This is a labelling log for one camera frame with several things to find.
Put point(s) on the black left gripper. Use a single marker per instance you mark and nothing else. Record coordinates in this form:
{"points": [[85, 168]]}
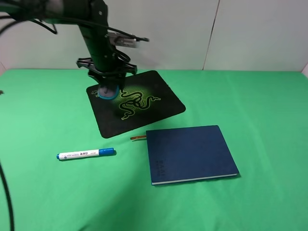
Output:
{"points": [[112, 75]]}

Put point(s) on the grey blue computer mouse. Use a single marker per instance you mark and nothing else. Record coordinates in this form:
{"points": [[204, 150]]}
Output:
{"points": [[108, 92]]}

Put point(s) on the white blue marker pen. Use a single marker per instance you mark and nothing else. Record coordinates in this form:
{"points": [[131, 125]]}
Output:
{"points": [[85, 154]]}

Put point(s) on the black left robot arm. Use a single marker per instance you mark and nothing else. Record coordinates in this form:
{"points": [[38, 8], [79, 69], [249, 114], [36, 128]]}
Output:
{"points": [[106, 65]]}

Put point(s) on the black green snake mouse pad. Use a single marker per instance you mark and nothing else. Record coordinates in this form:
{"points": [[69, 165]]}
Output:
{"points": [[145, 99]]}

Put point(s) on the brown notebook ribbon bookmark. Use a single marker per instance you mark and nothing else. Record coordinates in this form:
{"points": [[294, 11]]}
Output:
{"points": [[138, 137]]}

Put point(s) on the blue hardcover notebook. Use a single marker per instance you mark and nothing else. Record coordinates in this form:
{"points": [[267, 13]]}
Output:
{"points": [[188, 154]]}

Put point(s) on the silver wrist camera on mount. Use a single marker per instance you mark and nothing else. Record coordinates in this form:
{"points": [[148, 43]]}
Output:
{"points": [[121, 40]]}

